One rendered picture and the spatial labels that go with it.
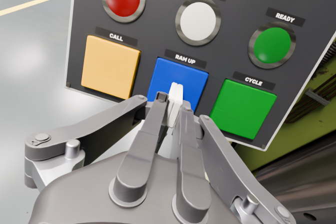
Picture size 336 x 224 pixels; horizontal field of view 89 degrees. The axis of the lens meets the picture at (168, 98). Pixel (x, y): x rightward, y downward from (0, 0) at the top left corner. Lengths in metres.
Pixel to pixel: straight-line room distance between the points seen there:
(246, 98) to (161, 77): 0.12
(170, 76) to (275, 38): 0.14
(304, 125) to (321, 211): 0.22
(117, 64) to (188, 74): 0.10
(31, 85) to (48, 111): 0.30
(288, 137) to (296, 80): 0.42
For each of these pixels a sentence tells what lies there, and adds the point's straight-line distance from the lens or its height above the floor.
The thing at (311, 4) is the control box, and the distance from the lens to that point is 0.29.
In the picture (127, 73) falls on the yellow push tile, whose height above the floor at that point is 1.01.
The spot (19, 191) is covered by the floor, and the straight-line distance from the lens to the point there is 1.34.
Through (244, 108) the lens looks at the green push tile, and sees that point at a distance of 0.27.
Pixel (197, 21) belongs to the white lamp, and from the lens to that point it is 0.24.
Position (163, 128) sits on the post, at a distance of 0.55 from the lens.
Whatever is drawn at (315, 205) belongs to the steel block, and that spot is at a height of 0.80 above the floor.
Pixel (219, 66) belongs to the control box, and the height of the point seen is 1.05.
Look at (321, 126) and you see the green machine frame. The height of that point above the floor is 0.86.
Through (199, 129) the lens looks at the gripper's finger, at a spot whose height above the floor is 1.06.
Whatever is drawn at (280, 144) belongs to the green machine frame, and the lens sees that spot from 0.73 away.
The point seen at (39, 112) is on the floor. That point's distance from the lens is 1.54.
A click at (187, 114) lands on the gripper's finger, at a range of 0.15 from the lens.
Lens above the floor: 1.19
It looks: 50 degrees down
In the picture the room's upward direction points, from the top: 18 degrees clockwise
